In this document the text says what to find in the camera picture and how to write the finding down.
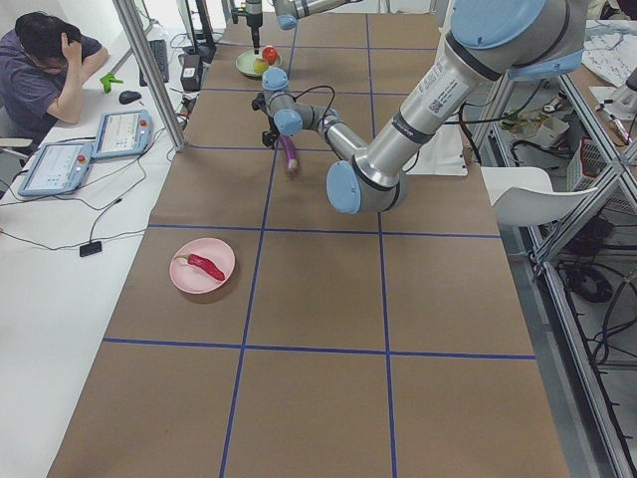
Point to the red chili pepper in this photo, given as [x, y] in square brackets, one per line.
[205, 264]

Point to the white plastic basket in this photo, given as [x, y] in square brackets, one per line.
[586, 165]

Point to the black keyboard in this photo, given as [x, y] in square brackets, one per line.
[158, 49]

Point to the small black desk device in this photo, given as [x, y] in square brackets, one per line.
[91, 248]

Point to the yellow pink peach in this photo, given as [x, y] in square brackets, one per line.
[260, 66]

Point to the green toy object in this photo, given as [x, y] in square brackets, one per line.
[108, 80]

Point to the far teach pendant tablet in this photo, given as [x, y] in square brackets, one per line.
[122, 134]

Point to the purple eggplant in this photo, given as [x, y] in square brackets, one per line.
[291, 159]

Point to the seated person dark shirt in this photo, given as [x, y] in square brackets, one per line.
[45, 62]

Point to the black computer mouse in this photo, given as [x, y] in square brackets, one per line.
[128, 97]

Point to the teach pendant tablet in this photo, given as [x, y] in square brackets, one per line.
[58, 168]
[122, 134]

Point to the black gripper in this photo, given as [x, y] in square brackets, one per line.
[255, 23]
[272, 125]

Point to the white chair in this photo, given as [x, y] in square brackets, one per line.
[523, 196]

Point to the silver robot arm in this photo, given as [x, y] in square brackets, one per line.
[288, 12]
[524, 40]

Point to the near teach pendant tablet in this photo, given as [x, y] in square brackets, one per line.
[58, 168]

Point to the aluminium frame post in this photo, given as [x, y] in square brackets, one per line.
[132, 27]

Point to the green plate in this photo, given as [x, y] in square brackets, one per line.
[244, 63]

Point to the pink plate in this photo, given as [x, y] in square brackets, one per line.
[192, 280]

